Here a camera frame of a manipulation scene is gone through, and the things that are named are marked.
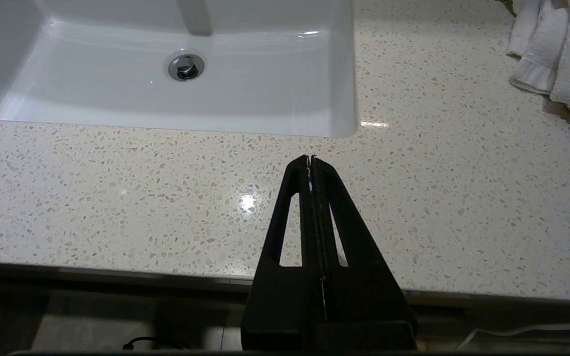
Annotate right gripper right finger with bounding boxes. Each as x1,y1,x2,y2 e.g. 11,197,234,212
313,156,418,324

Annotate thin white cable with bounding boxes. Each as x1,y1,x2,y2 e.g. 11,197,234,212
456,322,570,351

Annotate white towel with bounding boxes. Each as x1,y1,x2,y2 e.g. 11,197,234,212
505,0,570,123

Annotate thin black cable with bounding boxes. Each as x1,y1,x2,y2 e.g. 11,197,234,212
121,336,187,353

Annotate white ceramic sink basin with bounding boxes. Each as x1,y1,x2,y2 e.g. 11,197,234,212
0,0,360,140

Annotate chrome drain stopper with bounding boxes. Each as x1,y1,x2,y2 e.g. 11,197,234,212
168,53,205,82

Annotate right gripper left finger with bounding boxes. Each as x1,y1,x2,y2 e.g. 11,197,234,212
241,156,326,324

